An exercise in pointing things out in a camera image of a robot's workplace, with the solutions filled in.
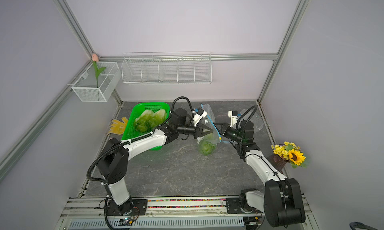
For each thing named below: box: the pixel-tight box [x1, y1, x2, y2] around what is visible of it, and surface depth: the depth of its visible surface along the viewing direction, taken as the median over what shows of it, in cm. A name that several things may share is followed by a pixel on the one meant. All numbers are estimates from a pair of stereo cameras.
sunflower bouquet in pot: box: [267, 141, 311, 172], surface depth 68 cm
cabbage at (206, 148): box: [198, 140, 217, 156], surface depth 88 cm
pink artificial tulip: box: [92, 53, 107, 88], surface depth 92 cm
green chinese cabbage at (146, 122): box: [134, 109, 157, 133], surface depth 101 cm
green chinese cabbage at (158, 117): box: [150, 109, 167, 128], surface depth 101 cm
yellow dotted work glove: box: [107, 117, 128, 135], surface depth 107 cm
